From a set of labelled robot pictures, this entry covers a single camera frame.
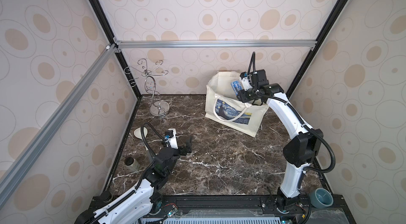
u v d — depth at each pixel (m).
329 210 0.73
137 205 0.51
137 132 0.96
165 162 0.58
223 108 0.93
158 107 1.09
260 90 0.62
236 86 0.88
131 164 0.78
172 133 0.67
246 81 0.77
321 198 0.75
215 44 0.91
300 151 0.50
